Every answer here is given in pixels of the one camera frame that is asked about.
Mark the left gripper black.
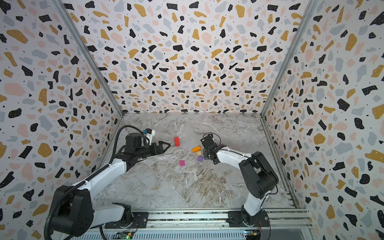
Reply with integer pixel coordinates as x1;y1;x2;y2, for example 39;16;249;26
135;141;170;160

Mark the red wood block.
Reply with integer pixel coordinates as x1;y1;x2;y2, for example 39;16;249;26
174;137;180;147

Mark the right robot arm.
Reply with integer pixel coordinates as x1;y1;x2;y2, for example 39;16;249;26
201;133;279;228

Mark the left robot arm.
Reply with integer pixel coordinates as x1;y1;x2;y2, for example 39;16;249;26
44;130;171;240

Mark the yellow-orange wood block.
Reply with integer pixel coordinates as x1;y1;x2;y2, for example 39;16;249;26
192;146;201;153

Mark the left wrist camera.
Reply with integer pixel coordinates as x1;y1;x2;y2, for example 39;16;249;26
143;128;156;140

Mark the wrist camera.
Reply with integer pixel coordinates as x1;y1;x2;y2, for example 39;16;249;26
201;134;217;150
143;128;156;140

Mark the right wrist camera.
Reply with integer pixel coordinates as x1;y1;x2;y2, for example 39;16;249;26
201;134;217;150

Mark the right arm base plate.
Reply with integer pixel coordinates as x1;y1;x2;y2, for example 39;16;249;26
226;210;270;228

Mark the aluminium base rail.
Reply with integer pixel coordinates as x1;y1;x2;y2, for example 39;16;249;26
78;208;317;240

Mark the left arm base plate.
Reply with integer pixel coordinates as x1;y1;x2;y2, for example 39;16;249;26
104;212;149;230

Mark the left frame aluminium post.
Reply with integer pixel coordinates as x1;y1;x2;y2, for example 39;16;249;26
52;0;124;118

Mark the frame aluminium post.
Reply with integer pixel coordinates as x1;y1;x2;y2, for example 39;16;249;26
52;0;124;118
261;0;319;119

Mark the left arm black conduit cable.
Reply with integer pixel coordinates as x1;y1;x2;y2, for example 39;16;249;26
43;124;145;240

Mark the right frame aluminium post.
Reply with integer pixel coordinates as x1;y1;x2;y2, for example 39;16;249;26
261;0;319;119

